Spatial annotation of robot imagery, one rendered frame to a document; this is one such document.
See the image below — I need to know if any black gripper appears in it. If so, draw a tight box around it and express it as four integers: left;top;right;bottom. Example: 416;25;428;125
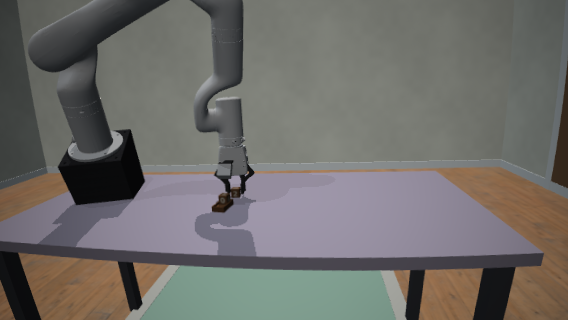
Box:
218;144;255;194

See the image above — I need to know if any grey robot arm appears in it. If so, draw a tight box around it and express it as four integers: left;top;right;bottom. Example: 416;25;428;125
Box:
28;0;245;162

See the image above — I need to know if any brown number cube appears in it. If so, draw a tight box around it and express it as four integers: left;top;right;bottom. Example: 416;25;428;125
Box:
231;187;241;198
218;193;231;205

